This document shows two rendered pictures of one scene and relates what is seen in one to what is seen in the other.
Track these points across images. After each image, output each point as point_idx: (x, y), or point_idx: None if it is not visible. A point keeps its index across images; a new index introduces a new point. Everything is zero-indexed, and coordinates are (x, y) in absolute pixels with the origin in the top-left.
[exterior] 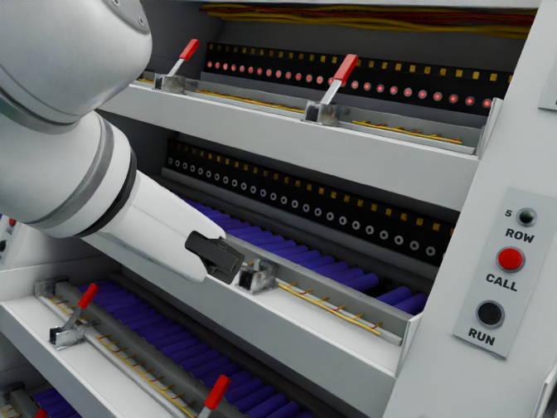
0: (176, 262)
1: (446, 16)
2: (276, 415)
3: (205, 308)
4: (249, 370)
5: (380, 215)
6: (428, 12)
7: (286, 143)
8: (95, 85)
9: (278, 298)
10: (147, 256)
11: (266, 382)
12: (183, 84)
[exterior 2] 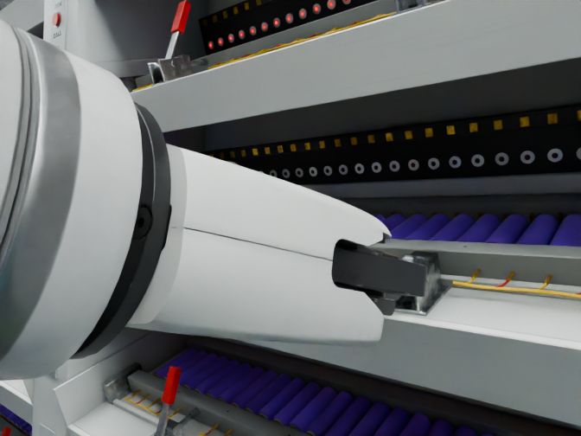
0: (328, 324)
1: None
2: None
3: (348, 359)
4: (422, 411)
5: (539, 129)
6: None
7: (381, 62)
8: None
9: (465, 305)
10: (266, 338)
11: (456, 422)
12: (189, 65)
